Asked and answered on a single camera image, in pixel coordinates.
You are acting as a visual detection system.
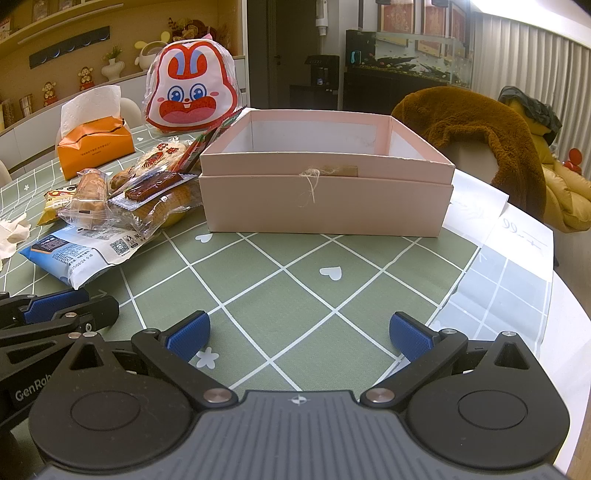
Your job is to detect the blue white snack bag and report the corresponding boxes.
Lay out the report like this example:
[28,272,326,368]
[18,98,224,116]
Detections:
[20,226,146,290]

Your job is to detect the round bread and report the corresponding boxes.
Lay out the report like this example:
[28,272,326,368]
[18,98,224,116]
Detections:
[132,183,192,236]

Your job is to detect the long cheese bread packet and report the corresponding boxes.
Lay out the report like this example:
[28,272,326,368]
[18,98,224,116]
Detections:
[58,168,110,230]

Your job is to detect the brown jelly bar packet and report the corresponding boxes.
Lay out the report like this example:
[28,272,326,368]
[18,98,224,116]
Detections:
[109,171,197,211]

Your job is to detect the yellow panda snack bag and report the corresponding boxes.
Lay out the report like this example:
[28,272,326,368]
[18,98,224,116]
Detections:
[37,185,77,226]

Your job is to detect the red rice cracker packet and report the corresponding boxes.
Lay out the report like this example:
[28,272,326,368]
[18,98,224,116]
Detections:
[109,137,189,194]

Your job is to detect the red spicy snack packet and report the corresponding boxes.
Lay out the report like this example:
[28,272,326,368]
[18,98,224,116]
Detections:
[170,107,245,174]

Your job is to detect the white paper sheets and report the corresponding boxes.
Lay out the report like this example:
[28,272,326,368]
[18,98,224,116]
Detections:
[443,168,555,296]

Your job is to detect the green checked tablecloth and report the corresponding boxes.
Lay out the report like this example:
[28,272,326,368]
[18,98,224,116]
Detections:
[0,124,555,439]

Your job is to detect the orange tissue box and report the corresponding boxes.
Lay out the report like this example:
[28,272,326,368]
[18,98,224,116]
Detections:
[56,85,135,180]

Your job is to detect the white chair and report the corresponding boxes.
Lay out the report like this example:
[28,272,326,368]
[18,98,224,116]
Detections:
[120,97,144,128]

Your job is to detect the pink cardboard box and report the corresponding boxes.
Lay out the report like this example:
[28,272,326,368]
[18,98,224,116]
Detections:
[199,110,455,237]

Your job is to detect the yellow jacket on chair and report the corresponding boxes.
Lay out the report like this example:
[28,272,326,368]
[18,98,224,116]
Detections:
[498,86,590,233]

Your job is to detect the brown fuzzy coat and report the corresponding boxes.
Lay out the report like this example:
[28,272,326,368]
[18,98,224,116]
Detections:
[392,86,546,221]

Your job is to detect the white vase with plant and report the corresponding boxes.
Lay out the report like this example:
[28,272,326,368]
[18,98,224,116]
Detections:
[101,45,125,81]

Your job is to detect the red rabbit plush bag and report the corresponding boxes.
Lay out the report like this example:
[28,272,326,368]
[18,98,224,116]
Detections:
[143,38,242,132]

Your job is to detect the fish tank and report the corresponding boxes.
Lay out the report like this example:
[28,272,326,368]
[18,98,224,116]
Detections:
[346,30,473,88]

